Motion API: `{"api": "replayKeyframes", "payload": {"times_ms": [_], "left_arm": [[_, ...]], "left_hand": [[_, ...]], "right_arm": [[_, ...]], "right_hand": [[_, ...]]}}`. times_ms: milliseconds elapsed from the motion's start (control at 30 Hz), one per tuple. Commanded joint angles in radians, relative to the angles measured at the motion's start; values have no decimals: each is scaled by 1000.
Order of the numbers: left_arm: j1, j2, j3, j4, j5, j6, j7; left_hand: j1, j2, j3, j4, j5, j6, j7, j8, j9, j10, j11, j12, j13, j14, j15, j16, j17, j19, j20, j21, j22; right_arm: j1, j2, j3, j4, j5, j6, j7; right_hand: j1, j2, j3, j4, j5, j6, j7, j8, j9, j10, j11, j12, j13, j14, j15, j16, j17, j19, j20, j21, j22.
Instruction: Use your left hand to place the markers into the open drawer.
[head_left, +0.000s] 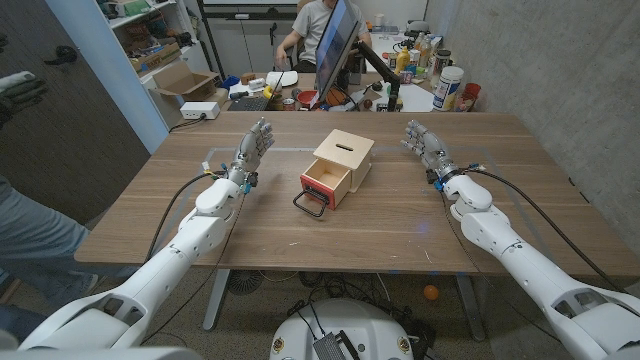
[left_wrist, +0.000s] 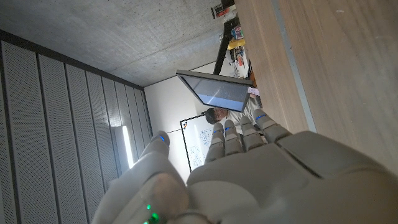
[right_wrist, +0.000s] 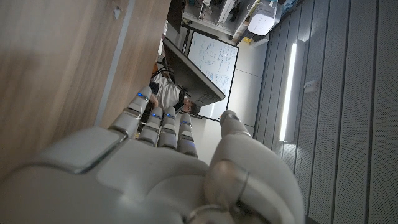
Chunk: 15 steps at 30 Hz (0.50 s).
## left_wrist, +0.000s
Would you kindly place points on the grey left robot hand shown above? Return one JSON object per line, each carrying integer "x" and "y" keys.
{"x": 255, "y": 177}

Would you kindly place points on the whiteboard with blue writing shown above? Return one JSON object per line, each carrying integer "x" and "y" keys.
{"x": 196, "y": 146}

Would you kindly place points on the seated person in light shirt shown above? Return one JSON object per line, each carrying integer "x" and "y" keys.
{"x": 214, "y": 115}

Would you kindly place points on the black computer monitor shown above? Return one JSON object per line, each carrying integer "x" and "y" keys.
{"x": 217, "y": 91}

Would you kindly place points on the yellow mustard bottle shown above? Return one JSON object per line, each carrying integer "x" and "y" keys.
{"x": 236, "y": 44}

